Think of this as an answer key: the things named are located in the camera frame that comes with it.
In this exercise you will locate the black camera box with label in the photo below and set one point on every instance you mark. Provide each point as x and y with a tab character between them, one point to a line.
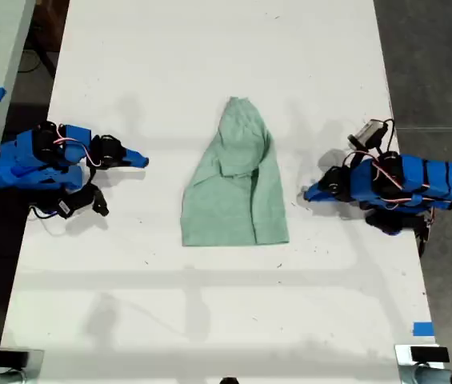
73	206

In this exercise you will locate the pale green T-shirt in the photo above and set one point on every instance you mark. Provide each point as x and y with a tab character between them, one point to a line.
229	200

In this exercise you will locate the small dark round object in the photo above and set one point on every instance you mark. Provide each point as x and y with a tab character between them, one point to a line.
229	381

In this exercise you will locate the silver metal bracket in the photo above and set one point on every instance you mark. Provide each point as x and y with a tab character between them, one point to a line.
403	360

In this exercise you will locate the black camera stalk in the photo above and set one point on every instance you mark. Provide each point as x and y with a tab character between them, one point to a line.
99	202
355	159

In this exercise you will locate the grey camera box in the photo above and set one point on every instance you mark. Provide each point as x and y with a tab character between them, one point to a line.
367	134

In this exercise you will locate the small black box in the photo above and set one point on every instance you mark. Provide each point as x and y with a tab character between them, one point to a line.
429	354
13	358

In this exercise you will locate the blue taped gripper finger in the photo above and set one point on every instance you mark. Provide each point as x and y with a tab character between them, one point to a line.
135	163
321	189
319	198
137	155

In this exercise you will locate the square blue tape piece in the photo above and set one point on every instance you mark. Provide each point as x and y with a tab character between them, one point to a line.
423	329

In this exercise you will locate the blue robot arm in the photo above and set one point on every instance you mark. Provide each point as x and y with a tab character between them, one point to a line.
29	170
429	180

